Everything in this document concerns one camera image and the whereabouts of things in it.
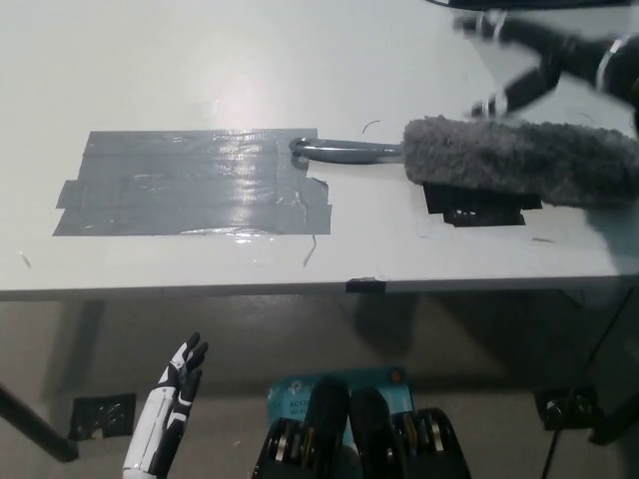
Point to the robot right hand white black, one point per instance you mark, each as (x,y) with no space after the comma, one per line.
(544,55)

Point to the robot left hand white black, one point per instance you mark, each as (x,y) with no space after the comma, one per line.
(162,409)

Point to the grey fluffy duster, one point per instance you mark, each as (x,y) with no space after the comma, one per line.
(509,159)

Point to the robot torso black teal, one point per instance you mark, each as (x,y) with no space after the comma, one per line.
(344,429)

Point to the dark flat object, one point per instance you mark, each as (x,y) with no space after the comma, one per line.
(539,4)

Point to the black table leg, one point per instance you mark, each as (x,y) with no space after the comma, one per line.
(35,426)

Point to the black tape square marker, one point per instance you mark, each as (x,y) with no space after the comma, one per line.
(474,209)

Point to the small black tape strip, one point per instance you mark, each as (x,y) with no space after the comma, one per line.
(365,285)

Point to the black floor bracket left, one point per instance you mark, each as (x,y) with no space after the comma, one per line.
(102,416)

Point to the grey duct tape patch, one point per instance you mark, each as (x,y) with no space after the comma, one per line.
(190,184)

